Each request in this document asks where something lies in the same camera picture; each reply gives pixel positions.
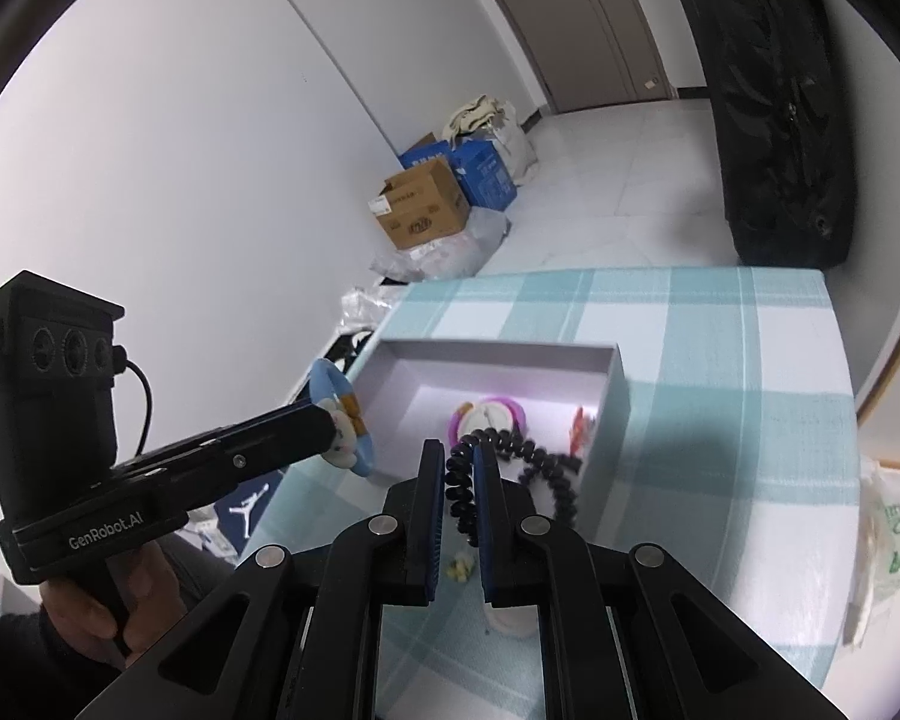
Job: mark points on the person's left hand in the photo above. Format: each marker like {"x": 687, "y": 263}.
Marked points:
{"x": 152, "y": 600}

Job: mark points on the grey plastic parcel bag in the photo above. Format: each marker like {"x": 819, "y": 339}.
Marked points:
{"x": 462, "y": 255}

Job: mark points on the blue Jordan shoe box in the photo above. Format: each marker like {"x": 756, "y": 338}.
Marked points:
{"x": 223, "y": 529}

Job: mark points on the silver plastic parcel bag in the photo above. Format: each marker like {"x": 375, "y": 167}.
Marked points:
{"x": 365, "y": 308}

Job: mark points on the green flower hair clip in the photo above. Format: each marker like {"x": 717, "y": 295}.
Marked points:
{"x": 461, "y": 567}

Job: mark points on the white green plastic bag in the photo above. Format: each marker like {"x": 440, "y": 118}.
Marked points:
{"x": 877, "y": 560}

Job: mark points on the grey open gift box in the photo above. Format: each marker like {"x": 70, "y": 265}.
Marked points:
{"x": 570, "y": 400}

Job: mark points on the grey door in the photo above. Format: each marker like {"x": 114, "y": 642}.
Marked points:
{"x": 589, "y": 53}

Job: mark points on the brown cardboard box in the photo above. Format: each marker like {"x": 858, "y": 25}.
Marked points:
{"x": 420, "y": 205}

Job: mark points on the blue cardboard box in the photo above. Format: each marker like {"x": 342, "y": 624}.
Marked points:
{"x": 481, "y": 173}

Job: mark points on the red cartoon charm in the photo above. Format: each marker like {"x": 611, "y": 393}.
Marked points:
{"x": 582, "y": 432}

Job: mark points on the beige tote bag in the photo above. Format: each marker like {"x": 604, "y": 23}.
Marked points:
{"x": 491, "y": 120}

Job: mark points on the white round pin badge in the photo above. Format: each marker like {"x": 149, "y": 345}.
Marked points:
{"x": 487, "y": 414}

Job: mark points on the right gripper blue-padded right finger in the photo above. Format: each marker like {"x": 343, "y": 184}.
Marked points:
{"x": 626, "y": 635}

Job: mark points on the black backpack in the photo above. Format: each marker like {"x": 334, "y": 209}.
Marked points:
{"x": 781, "y": 120}

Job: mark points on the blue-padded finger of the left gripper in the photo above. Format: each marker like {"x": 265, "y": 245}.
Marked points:
{"x": 285, "y": 438}

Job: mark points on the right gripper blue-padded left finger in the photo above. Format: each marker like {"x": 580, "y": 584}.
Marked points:
{"x": 295, "y": 635}

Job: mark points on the teal plaid tablecloth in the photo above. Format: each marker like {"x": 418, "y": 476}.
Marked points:
{"x": 741, "y": 460}

